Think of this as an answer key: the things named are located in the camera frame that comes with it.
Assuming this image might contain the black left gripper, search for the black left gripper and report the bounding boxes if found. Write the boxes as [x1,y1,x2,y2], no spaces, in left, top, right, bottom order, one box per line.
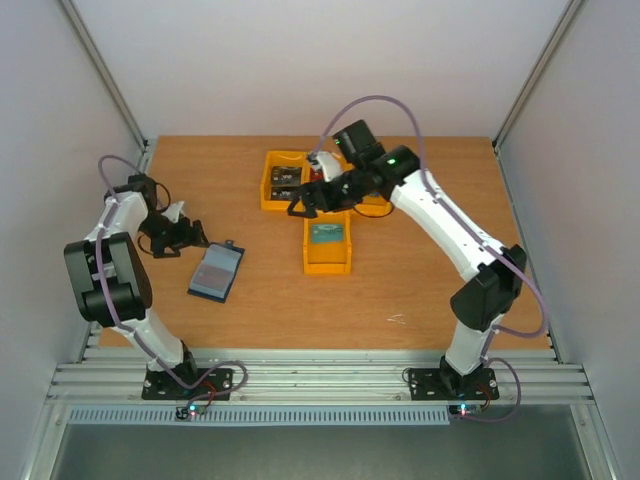
[140,211,210,257]

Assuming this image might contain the black VIP credit card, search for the black VIP credit card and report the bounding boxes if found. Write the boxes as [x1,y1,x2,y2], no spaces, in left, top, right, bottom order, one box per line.
[269,186,299,202]

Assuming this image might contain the blue card holder wallet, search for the blue card holder wallet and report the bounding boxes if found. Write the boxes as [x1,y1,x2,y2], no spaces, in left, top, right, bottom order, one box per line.
[187,240,245,303]

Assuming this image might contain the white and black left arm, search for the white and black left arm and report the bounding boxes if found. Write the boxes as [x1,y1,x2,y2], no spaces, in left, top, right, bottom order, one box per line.
[63,173,209,398]

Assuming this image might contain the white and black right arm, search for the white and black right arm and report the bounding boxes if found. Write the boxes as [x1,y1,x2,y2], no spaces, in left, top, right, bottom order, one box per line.
[287,120,527,398]

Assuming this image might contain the red credit card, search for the red credit card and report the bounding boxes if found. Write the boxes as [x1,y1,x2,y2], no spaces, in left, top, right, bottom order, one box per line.
[310,170,324,182]

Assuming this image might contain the teal credit card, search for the teal credit card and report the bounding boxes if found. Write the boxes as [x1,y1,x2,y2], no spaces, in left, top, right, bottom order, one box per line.
[310,223,344,245]

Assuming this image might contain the black credit card in bin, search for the black credit card in bin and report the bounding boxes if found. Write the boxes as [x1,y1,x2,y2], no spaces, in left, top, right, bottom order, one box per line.
[270,166,302,186]

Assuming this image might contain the orange bin back middle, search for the orange bin back middle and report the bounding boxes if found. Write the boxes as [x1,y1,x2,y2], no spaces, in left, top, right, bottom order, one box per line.
[303,152,351,184]

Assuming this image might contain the orange bin back left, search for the orange bin back left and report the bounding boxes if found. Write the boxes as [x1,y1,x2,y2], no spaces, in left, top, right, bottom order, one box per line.
[260,150,310,212]

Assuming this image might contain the orange bin front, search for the orange bin front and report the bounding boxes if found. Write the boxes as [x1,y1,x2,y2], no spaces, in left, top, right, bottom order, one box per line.
[302,212,353,275]

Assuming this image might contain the left controller board with LEDs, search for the left controller board with LEDs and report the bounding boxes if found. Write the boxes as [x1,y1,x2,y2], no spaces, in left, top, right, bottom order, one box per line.
[175,405,207,421]

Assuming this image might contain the controller board with leds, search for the controller board with leds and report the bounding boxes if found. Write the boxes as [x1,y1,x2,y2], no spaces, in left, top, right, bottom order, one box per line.
[175,405,207,421]
[449,403,483,418]

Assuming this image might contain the right controller board with LEDs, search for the right controller board with LEDs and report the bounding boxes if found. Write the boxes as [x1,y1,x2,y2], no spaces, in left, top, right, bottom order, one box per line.
[449,403,483,418]

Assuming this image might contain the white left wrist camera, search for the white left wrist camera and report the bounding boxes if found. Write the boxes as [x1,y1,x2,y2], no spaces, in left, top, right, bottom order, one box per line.
[162,201,186,224]

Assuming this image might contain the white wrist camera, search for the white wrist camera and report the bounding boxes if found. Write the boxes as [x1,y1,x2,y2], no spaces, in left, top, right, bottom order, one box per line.
[162,201,186,224]
[305,151,346,183]

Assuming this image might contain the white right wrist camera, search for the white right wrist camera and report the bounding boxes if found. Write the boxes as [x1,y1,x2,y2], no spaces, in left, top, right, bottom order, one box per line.
[305,151,346,183]

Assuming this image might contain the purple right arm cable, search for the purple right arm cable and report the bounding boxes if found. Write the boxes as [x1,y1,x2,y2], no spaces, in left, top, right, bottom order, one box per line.
[310,94,550,424]

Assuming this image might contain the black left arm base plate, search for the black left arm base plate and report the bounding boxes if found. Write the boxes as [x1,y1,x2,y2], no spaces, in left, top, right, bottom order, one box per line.
[141,368,234,401]

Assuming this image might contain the aluminium rail frame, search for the aluminium rail frame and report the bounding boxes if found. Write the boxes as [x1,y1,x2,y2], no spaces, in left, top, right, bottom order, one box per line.
[46,347,594,406]

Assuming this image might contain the grey slotted cable duct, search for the grey slotted cable duct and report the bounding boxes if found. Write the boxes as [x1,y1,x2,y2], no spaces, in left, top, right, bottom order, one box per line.
[67,405,449,427]

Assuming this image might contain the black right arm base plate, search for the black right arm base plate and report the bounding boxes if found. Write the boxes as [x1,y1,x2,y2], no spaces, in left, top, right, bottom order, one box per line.
[401,367,500,401]

